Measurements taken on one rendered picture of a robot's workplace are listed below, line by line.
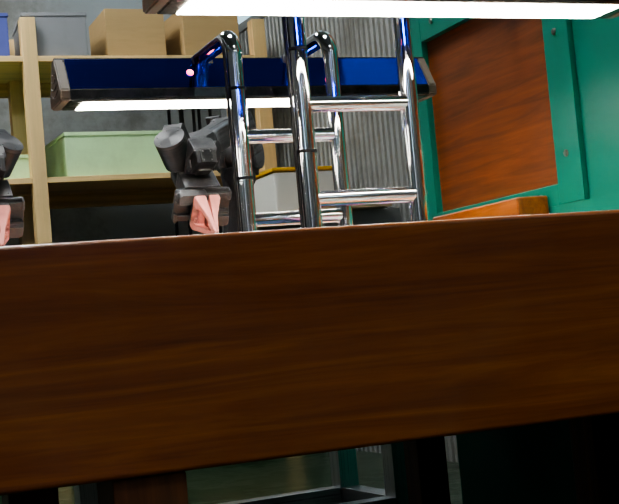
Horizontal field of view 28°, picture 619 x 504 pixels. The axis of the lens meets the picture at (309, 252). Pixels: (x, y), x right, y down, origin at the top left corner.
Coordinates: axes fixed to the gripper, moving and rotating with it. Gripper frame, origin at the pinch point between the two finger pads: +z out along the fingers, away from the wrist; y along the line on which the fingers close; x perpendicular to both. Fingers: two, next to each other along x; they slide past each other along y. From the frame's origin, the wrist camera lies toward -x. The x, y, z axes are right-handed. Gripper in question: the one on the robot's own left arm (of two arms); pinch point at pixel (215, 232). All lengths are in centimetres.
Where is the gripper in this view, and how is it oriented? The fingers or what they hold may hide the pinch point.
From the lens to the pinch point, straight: 217.1
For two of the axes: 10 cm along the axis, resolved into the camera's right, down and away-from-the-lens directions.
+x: -1.7, 8.1, 5.6
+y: 9.3, -0.6, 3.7
